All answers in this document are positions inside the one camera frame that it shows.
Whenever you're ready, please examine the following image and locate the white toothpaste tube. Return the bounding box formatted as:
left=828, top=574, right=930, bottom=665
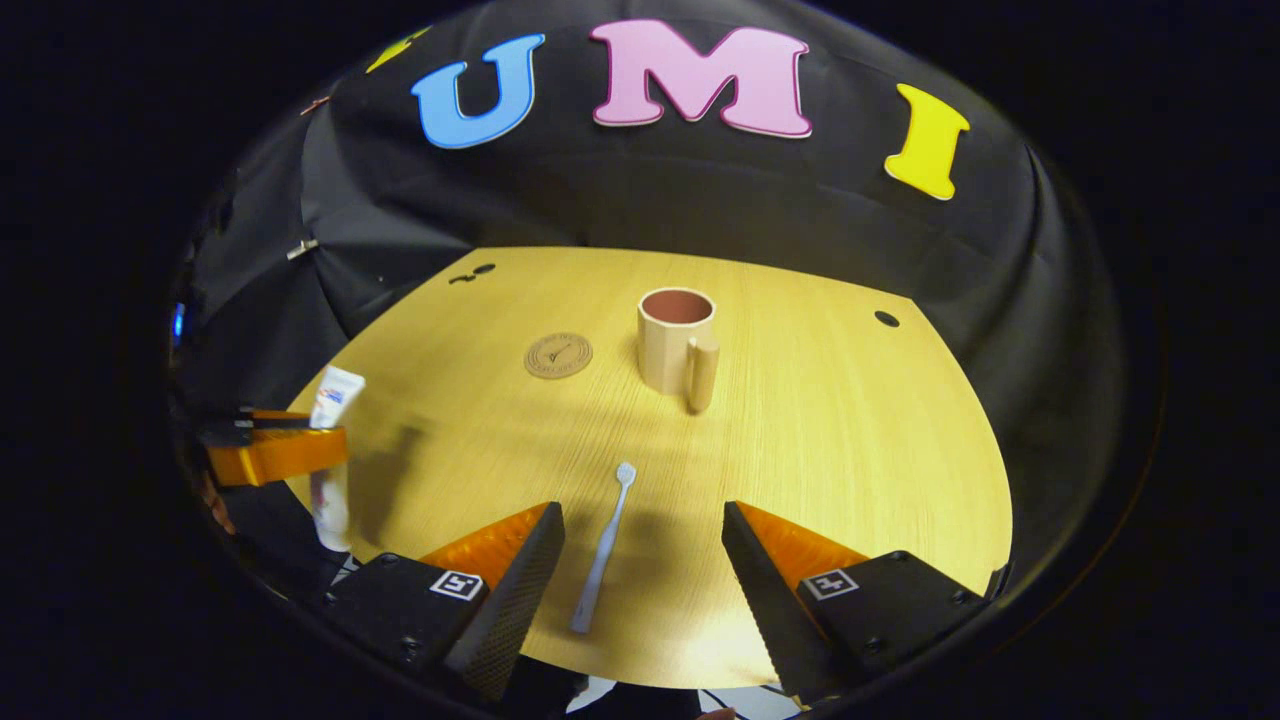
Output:
left=308, top=366, right=366, bottom=553

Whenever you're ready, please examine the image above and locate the beige cup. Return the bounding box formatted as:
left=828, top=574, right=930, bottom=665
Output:
left=637, top=288, right=721, bottom=415

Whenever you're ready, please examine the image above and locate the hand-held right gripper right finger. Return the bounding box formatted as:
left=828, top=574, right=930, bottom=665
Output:
left=722, top=500, right=1001, bottom=703

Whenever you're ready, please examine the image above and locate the pale blue toothbrush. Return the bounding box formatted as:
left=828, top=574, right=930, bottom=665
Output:
left=570, top=461, right=638, bottom=635

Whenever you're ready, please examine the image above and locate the round brown coaster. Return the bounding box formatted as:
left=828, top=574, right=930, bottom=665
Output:
left=524, top=332, right=594, bottom=380

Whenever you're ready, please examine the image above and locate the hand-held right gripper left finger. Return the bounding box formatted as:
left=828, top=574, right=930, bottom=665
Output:
left=325, top=502, right=567, bottom=703

